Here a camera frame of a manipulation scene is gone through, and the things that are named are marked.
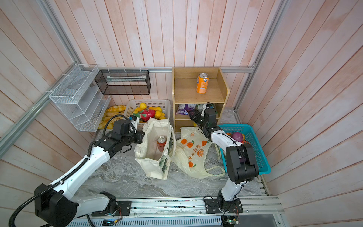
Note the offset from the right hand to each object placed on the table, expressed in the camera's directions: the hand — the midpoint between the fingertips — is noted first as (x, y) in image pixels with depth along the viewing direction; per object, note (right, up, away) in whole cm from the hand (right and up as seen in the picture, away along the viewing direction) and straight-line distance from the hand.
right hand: (189, 112), depth 90 cm
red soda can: (-18, -19, -2) cm, 27 cm away
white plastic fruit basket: (-19, +9, +24) cm, 32 cm away
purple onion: (+33, -16, +2) cm, 36 cm away
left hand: (-27, -14, -10) cm, 32 cm away
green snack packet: (+7, +4, +5) cm, 10 cm away
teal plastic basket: (+41, -17, +6) cm, 45 cm away
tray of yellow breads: (-63, +3, +23) cm, 67 cm away
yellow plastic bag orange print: (0, -26, 0) cm, 26 cm away
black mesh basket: (-46, +22, +7) cm, 52 cm away
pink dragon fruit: (-33, -1, +15) cm, 36 cm away
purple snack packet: (-5, +3, +3) cm, 6 cm away
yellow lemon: (-36, +7, +22) cm, 43 cm away
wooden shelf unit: (+2, +16, 0) cm, 16 cm away
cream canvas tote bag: (-23, -28, +3) cm, 36 cm away
